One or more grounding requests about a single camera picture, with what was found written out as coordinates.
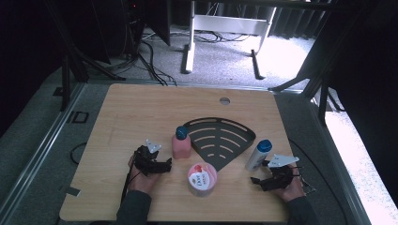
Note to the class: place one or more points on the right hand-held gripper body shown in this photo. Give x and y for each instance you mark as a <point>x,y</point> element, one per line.
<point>281,178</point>

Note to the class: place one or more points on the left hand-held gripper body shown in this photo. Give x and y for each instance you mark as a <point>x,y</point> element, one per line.
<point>144,161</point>

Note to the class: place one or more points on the white bottle with blue cap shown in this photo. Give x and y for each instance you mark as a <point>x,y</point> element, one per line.
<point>258,156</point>

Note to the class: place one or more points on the pink bottle with blue cap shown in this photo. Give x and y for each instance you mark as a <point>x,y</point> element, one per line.
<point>181,146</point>

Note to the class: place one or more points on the pink round tub white label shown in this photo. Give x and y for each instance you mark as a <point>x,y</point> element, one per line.
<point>202,180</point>

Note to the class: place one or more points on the black fan-shaped slotted tray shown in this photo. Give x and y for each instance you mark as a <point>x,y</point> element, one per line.
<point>225,140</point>

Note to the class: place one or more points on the person's right hand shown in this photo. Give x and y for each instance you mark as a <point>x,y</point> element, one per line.
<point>295,189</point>

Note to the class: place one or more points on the person's left hand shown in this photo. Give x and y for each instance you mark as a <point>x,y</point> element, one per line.
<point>142,184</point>

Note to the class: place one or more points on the grey tape piece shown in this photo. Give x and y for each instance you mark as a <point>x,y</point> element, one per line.
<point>72,191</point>

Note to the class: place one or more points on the black metal stand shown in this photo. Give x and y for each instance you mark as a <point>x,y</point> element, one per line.
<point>75,62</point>
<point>316,81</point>

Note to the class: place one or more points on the dark pleated curtain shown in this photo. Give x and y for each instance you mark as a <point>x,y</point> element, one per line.
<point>294,22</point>

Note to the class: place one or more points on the grey aluminium rail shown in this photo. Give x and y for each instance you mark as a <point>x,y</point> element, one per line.
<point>339,162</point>
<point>40,146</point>

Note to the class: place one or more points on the black rectangular bracket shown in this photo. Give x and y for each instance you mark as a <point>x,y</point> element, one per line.
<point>80,117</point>

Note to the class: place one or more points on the white desk frame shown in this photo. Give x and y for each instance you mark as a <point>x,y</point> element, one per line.
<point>225,25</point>

